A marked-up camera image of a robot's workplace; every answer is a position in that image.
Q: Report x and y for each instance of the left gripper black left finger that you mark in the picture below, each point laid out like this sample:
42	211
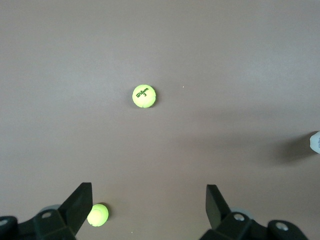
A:
65	222

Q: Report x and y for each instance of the brown table cover mat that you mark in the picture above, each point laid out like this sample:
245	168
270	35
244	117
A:
200	50

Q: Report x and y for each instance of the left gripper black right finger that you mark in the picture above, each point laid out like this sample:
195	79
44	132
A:
232	227

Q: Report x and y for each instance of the white blue tennis ball can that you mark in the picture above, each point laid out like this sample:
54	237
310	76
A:
315	143

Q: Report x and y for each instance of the yellow tennis ball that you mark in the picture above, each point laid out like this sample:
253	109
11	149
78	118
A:
99	215
144	96

